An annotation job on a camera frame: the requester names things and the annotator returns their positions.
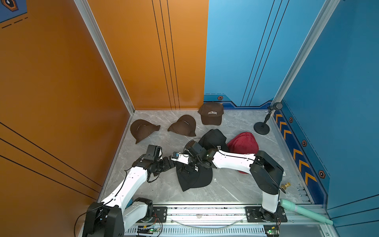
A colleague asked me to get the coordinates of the black R cap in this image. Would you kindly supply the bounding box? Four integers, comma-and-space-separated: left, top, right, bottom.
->
198, 129, 229, 152

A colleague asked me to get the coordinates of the brown Colorado cap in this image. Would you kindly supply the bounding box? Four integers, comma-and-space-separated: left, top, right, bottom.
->
198, 102, 224, 125

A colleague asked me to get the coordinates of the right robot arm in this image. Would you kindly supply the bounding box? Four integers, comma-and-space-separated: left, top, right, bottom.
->
174, 142, 284, 222

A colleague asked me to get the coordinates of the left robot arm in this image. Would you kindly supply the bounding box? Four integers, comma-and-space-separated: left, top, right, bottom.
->
74, 145, 176, 237

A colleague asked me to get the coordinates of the black microphone stand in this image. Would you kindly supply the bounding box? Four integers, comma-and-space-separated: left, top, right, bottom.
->
254, 102, 283, 135

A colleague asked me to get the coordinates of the left circuit board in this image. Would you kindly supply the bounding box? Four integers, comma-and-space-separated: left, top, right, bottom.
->
136, 226, 160, 236

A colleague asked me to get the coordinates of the circuit board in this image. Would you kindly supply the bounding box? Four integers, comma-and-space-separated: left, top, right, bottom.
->
264, 225, 280, 237
136, 226, 160, 236

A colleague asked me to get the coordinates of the gold chess piece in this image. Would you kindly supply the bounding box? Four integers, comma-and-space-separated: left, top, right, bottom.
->
280, 182, 291, 190

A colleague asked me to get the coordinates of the right circuit board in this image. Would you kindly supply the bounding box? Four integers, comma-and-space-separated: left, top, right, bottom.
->
264, 225, 280, 237

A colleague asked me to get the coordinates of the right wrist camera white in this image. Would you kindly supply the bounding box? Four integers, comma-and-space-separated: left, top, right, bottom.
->
171, 152, 191, 165

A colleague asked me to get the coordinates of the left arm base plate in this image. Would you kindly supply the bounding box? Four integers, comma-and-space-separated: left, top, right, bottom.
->
138, 206, 168, 223

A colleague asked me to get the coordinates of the aluminium front rail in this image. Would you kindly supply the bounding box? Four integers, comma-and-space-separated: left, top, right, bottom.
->
124, 203, 338, 237

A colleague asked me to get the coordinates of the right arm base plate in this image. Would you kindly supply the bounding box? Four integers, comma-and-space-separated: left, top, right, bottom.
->
245, 206, 288, 223

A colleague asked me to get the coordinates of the green foam handle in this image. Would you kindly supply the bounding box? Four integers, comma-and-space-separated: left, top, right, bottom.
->
280, 199, 334, 225

